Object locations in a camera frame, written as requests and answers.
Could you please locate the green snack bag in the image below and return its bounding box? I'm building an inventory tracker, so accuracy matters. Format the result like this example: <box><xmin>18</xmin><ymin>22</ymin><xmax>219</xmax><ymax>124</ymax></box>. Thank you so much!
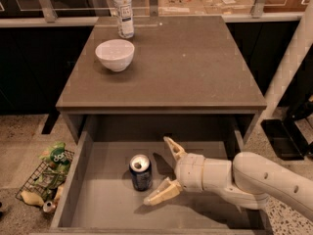
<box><xmin>39</xmin><ymin>142</ymin><xmax>70</xmax><ymax>173</ymax></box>

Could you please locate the left cardboard box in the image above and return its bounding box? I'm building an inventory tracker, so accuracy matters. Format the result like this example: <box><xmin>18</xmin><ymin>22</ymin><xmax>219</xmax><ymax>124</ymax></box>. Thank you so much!
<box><xmin>158</xmin><ymin>0</ymin><xmax>206</xmax><ymax>15</ymax></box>

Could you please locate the clear plastic water bottle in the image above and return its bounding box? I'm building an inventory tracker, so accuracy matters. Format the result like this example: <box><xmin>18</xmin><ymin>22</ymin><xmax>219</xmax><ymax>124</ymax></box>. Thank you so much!
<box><xmin>113</xmin><ymin>0</ymin><xmax>134</xmax><ymax>39</ymax></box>

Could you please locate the small silver can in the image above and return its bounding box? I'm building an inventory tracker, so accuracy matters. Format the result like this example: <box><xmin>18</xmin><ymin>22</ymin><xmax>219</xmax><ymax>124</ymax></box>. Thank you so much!
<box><xmin>43</xmin><ymin>201</ymin><xmax>57</xmax><ymax>213</ymax></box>

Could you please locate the yellow snack packet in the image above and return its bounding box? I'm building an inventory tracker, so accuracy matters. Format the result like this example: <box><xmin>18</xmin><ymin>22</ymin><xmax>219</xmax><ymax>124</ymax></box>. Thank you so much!
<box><xmin>21</xmin><ymin>191</ymin><xmax>44</xmax><ymax>207</ymax></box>

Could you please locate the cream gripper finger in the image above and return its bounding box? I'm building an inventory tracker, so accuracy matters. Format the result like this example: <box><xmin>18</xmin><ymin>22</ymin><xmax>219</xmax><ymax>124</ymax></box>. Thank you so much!
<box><xmin>163</xmin><ymin>136</ymin><xmax>187</xmax><ymax>162</ymax></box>
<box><xmin>144</xmin><ymin>177</ymin><xmax>183</xmax><ymax>206</ymax></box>

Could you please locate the glass railing with metal posts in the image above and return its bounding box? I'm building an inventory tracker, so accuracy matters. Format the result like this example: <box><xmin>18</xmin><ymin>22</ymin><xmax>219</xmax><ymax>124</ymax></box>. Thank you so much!
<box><xmin>0</xmin><ymin>0</ymin><xmax>312</xmax><ymax>25</ymax></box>

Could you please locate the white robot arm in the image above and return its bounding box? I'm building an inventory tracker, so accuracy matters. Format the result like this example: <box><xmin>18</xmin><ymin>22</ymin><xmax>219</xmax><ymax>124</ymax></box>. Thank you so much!
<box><xmin>144</xmin><ymin>137</ymin><xmax>313</xmax><ymax>220</ymax></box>

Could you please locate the grey open top drawer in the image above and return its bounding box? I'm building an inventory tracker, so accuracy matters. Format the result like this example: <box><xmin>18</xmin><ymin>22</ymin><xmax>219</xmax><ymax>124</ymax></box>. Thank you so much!
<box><xmin>52</xmin><ymin>115</ymin><xmax>266</xmax><ymax>235</ymax></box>

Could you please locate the grey cabinet counter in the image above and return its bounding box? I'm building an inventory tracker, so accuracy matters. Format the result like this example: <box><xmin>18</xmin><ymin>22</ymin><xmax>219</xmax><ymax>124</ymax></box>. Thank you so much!
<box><xmin>57</xmin><ymin>16</ymin><xmax>266</xmax><ymax>134</ymax></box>

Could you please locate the blue pepsi can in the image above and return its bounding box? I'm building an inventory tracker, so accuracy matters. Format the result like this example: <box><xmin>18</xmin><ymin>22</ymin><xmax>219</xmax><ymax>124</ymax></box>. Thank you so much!
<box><xmin>129</xmin><ymin>155</ymin><xmax>153</xmax><ymax>191</ymax></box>

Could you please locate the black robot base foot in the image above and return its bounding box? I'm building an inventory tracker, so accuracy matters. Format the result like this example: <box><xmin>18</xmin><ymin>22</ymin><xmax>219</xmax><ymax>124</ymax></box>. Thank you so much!
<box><xmin>261</xmin><ymin>96</ymin><xmax>313</xmax><ymax>161</ymax></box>

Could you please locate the white ceramic bowl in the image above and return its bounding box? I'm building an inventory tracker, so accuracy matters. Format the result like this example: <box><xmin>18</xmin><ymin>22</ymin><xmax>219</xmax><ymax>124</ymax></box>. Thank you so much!
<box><xmin>95</xmin><ymin>39</ymin><xmax>135</xmax><ymax>71</ymax></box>

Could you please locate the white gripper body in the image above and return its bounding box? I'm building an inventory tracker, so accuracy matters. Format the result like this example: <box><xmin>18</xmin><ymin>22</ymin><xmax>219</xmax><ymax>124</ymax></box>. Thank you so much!
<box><xmin>175</xmin><ymin>153</ymin><xmax>205</xmax><ymax>193</ymax></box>

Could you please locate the black wire basket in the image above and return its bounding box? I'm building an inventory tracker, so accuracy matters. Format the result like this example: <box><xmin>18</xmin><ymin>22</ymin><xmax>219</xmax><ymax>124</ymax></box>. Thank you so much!
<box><xmin>16</xmin><ymin>150</ymin><xmax>74</xmax><ymax>203</ymax></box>

